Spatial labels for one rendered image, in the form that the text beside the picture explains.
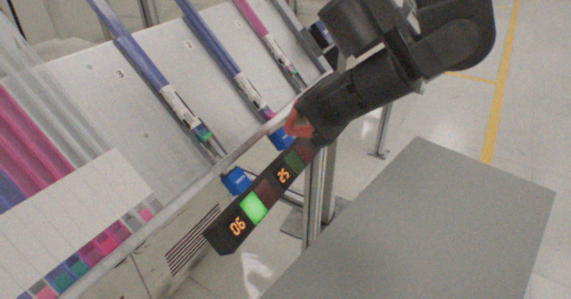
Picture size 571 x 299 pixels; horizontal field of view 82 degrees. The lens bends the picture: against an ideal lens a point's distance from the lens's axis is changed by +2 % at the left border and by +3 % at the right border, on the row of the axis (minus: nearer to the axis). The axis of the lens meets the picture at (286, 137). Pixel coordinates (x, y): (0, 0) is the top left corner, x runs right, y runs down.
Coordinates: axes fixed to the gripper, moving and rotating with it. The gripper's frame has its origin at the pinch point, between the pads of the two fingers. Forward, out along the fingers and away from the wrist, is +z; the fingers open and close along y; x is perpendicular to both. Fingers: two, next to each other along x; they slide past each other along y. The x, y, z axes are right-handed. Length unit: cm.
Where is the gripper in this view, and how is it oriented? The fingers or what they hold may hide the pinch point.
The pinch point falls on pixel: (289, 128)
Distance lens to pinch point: 48.3
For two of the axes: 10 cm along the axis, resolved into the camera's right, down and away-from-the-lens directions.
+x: 5.8, 8.0, 1.4
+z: -6.2, 3.2, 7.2
